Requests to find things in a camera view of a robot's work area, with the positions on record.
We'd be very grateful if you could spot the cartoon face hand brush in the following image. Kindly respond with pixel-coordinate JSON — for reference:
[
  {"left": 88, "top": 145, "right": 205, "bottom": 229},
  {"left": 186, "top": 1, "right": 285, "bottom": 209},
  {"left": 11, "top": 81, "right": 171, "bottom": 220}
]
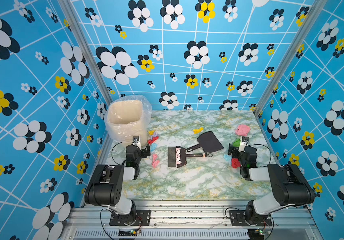
[{"left": 168, "top": 146, "right": 213, "bottom": 168}]

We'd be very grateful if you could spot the light blue paper scrap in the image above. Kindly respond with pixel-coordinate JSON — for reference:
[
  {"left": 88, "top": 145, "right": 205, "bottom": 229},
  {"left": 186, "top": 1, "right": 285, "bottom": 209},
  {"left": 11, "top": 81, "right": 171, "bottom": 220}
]
[
  {"left": 223, "top": 154, "right": 232, "bottom": 162},
  {"left": 151, "top": 143, "right": 158, "bottom": 152}
]

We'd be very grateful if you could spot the light blue paper scrap left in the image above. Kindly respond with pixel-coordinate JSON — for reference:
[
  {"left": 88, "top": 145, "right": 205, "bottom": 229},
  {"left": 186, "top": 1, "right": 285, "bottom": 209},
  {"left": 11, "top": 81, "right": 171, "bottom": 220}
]
[{"left": 151, "top": 143, "right": 158, "bottom": 152}]

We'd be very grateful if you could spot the pink paper scrap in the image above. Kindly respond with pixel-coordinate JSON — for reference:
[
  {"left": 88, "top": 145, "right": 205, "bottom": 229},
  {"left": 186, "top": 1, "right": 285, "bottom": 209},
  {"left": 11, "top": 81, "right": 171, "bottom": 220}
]
[
  {"left": 235, "top": 124, "right": 251, "bottom": 137},
  {"left": 152, "top": 154, "right": 160, "bottom": 169}
]

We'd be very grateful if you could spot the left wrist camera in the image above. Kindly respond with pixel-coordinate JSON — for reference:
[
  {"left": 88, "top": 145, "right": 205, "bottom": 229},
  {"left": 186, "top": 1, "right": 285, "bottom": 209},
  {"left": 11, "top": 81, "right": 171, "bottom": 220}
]
[{"left": 133, "top": 135, "right": 141, "bottom": 149}]

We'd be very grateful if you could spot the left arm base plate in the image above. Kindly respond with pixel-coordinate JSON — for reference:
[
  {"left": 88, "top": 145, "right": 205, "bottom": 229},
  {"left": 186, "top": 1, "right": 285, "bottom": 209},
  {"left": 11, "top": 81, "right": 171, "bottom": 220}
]
[{"left": 110, "top": 210, "right": 151, "bottom": 227}]

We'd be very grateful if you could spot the yellow paper scrap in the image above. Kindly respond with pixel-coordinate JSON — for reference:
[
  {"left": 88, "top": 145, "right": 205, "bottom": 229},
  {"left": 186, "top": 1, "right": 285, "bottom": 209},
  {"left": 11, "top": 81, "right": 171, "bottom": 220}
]
[{"left": 193, "top": 127, "right": 204, "bottom": 134}]

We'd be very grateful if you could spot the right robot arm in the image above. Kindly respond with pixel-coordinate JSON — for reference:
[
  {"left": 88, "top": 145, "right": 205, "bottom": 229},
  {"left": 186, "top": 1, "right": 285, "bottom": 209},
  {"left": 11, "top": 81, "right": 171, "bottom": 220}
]
[{"left": 228, "top": 144, "right": 315, "bottom": 226}]

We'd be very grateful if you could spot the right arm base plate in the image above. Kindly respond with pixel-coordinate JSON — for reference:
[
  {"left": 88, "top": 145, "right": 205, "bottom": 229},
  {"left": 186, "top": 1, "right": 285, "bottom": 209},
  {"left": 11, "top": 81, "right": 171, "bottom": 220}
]
[{"left": 229, "top": 210, "right": 273, "bottom": 228}]

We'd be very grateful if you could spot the black dustpan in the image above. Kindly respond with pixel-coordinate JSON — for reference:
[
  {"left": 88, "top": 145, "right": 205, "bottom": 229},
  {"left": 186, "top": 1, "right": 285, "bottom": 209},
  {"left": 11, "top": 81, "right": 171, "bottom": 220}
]
[{"left": 187, "top": 131, "right": 224, "bottom": 153}]

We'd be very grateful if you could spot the beige trash bin with liner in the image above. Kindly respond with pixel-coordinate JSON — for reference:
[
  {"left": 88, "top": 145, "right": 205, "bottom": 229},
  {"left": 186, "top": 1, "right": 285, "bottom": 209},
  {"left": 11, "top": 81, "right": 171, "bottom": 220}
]
[{"left": 104, "top": 95, "right": 152, "bottom": 147}]

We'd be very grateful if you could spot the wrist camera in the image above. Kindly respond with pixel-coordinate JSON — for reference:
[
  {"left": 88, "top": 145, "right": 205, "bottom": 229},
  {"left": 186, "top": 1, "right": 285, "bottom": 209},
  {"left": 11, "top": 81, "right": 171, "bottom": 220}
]
[
  {"left": 239, "top": 136, "right": 249, "bottom": 152},
  {"left": 133, "top": 135, "right": 141, "bottom": 149}
]

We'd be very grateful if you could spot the light blue paper scrap right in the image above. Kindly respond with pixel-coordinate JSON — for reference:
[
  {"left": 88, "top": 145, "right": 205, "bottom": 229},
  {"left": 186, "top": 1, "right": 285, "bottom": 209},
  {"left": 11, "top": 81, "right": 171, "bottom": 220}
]
[{"left": 223, "top": 154, "right": 232, "bottom": 162}]

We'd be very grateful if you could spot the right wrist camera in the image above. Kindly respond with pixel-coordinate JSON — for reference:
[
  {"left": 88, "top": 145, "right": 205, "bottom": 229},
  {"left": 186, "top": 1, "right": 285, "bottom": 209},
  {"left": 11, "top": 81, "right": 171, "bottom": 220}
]
[{"left": 239, "top": 136, "right": 249, "bottom": 152}]

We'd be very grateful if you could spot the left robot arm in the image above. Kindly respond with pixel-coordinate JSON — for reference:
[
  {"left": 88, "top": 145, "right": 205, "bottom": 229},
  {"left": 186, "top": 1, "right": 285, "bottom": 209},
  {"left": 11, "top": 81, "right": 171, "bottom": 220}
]
[{"left": 84, "top": 144, "right": 151, "bottom": 227}]

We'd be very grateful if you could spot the pink paper scrap right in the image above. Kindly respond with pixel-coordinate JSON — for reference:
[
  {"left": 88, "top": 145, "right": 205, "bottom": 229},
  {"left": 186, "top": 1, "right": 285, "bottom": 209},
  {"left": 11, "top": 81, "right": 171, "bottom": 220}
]
[{"left": 235, "top": 124, "right": 251, "bottom": 137}]

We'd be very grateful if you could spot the red paper scrap by bin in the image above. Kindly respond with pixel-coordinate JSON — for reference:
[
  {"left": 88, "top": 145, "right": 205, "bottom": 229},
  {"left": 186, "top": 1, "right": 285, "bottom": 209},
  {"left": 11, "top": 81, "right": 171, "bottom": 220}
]
[{"left": 148, "top": 136, "right": 159, "bottom": 145}]

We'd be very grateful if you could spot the red paper scrap right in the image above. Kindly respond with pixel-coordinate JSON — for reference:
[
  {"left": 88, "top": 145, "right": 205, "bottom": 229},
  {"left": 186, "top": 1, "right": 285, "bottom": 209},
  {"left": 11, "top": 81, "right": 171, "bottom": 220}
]
[{"left": 231, "top": 158, "right": 241, "bottom": 169}]

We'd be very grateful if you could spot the aluminium frame rail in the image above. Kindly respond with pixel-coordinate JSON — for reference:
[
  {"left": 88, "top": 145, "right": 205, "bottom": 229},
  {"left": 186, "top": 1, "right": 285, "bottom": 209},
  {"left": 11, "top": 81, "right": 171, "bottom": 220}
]
[{"left": 62, "top": 200, "right": 322, "bottom": 240}]

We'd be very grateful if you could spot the green paper scrap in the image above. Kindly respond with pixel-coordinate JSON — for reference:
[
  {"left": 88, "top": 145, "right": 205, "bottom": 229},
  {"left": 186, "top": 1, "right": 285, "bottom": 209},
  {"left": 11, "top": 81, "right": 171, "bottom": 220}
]
[{"left": 232, "top": 139, "right": 241, "bottom": 148}]

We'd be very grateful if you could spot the pink paper scrap left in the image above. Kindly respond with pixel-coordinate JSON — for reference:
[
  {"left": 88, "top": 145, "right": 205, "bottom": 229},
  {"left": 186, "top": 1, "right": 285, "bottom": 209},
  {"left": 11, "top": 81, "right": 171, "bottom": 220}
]
[{"left": 152, "top": 154, "right": 160, "bottom": 169}]

